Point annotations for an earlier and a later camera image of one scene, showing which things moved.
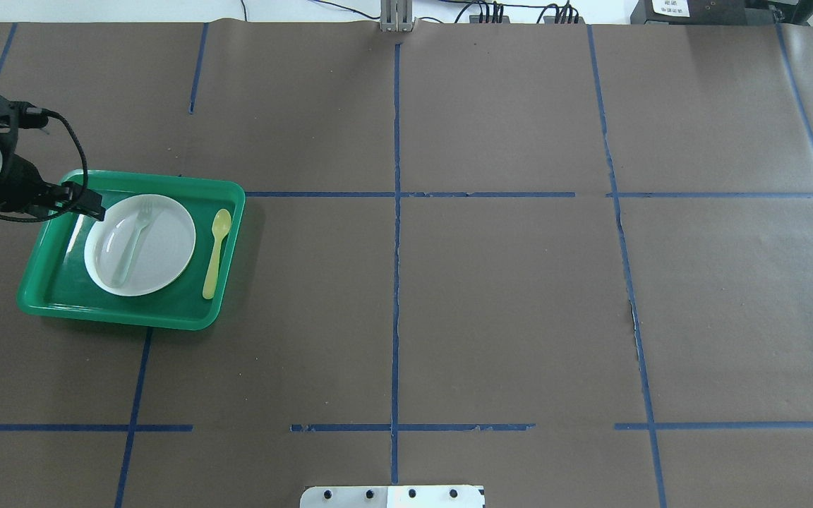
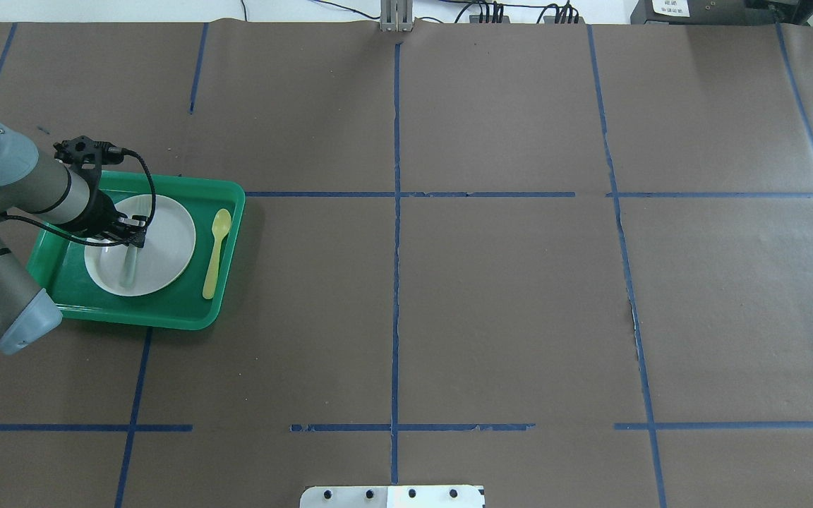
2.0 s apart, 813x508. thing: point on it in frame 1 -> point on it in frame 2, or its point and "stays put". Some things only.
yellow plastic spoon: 221,224 stays put
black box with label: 702,13 stays put
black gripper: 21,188 -> 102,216
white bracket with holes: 393,497 stays put
